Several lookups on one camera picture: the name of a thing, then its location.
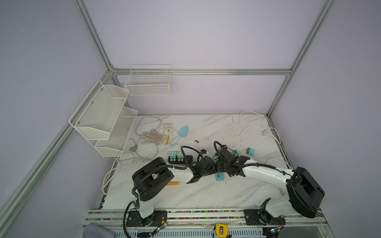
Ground green plug adapter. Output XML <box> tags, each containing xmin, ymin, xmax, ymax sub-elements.
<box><xmin>235</xmin><ymin>150</ymin><xmax>242</xmax><ymax>157</ymax></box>

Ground teal plug adapter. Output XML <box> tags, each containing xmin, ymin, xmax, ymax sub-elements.
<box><xmin>246</xmin><ymin>147</ymin><xmax>255</xmax><ymax>156</ymax></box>

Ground black power strip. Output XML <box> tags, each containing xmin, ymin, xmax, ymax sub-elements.
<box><xmin>168</xmin><ymin>155</ymin><xmax>193</xmax><ymax>165</ymax></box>

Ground orange power strip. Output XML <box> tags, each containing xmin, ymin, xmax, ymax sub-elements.
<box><xmin>167</xmin><ymin>181</ymin><xmax>180</xmax><ymax>186</ymax></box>

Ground teal power strip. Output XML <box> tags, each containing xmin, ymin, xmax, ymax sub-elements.
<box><xmin>215</xmin><ymin>173</ymin><xmax>225</xmax><ymax>181</ymax></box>

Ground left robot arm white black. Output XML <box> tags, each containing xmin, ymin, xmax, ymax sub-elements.
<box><xmin>125</xmin><ymin>146</ymin><xmax>217</xmax><ymax>227</ymax></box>

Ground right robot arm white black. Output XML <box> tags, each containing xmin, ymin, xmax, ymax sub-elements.
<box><xmin>213</xmin><ymin>141</ymin><xmax>325</xmax><ymax>224</ymax></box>

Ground light blue brush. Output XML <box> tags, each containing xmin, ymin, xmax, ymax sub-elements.
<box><xmin>170</xmin><ymin>126</ymin><xmax>189</xmax><ymax>146</ymax></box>

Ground beige power strip bundle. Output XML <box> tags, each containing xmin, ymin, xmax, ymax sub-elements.
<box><xmin>140</xmin><ymin>124</ymin><xmax>176</xmax><ymax>145</ymax></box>

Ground yellow tape measure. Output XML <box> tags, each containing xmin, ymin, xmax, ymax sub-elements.
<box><xmin>213</xmin><ymin>224</ymin><xmax>228</xmax><ymax>238</ymax></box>

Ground white mesh two-tier shelf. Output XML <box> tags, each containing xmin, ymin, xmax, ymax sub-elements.
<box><xmin>68</xmin><ymin>81</ymin><xmax>138</xmax><ymax>157</ymax></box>

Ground grey cloth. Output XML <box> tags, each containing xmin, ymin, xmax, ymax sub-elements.
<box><xmin>82</xmin><ymin>223</ymin><xmax>115</xmax><ymax>238</ymax></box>

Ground white power cable right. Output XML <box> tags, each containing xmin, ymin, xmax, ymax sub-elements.
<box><xmin>221</xmin><ymin>110</ymin><xmax>294</xmax><ymax>170</ymax></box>

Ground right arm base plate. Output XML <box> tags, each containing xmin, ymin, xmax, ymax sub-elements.
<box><xmin>244</xmin><ymin>209</ymin><xmax>286</xmax><ymax>226</ymax></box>

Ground aluminium rail base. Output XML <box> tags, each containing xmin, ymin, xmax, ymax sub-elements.
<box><xmin>79</xmin><ymin>208</ymin><xmax>335</xmax><ymax>238</ymax></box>

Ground grey cable with plug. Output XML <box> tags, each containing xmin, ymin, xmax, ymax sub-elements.
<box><xmin>127</xmin><ymin>115</ymin><xmax>163</xmax><ymax>160</ymax></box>

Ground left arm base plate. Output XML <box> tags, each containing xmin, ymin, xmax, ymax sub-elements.
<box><xmin>126</xmin><ymin>210</ymin><xmax>168</xmax><ymax>227</ymax></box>

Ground white wire basket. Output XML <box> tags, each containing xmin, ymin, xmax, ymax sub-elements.
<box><xmin>125</xmin><ymin>64</ymin><xmax>173</xmax><ymax>96</ymax></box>

